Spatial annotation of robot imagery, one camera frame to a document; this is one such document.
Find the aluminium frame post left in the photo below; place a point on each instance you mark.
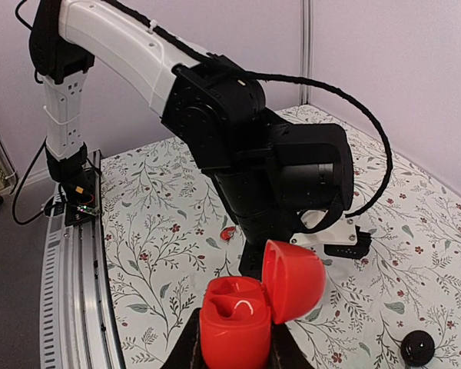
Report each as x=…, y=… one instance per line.
x=306, y=38

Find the black earbud charging case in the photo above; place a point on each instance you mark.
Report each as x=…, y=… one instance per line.
x=417, y=348

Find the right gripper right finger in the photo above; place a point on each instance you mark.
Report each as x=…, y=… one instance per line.
x=284, y=350

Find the red earbud lower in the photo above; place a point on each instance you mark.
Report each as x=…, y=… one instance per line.
x=227, y=233

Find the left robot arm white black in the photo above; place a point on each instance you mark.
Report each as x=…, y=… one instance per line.
x=275, y=178

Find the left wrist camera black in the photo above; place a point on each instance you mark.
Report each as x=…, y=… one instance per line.
x=344, y=239

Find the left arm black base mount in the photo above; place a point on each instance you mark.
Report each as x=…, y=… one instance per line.
x=81, y=200

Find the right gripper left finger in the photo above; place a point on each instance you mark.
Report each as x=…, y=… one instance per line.
x=187, y=353

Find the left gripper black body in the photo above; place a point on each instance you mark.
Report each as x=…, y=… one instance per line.
x=251, y=262

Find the red round charging case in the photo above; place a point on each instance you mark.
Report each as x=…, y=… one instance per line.
x=238, y=313

